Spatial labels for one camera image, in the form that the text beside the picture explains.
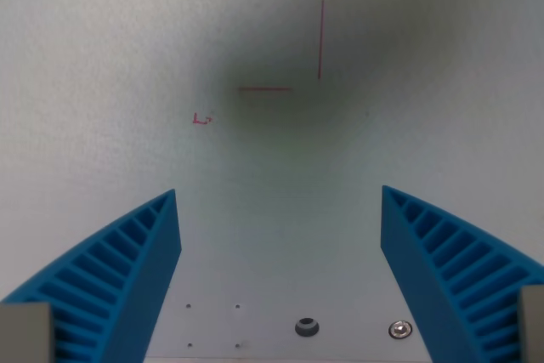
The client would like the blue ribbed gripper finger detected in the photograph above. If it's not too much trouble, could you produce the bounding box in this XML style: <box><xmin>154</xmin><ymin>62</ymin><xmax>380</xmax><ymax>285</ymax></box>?
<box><xmin>0</xmin><ymin>188</ymin><xmax>183</xmax><ymax>363</ymax></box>
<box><xmin>380</xmin><ymin>185</ymin><xmax>544</xmax><ymax>363</ymax></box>

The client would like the grey rubber grommet hole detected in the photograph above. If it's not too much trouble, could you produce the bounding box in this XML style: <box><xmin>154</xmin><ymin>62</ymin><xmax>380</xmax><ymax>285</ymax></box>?
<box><xmin>294</xmin><ymin>316</ymin><xmax>320</xmax><ymax>338</ymax></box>

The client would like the silver hex socket screw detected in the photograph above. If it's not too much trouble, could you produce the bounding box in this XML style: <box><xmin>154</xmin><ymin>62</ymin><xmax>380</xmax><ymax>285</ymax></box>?
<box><xmin>388</xmin><ymin>320</ymin><xmax>413</xmax><ymax>340</ymax></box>

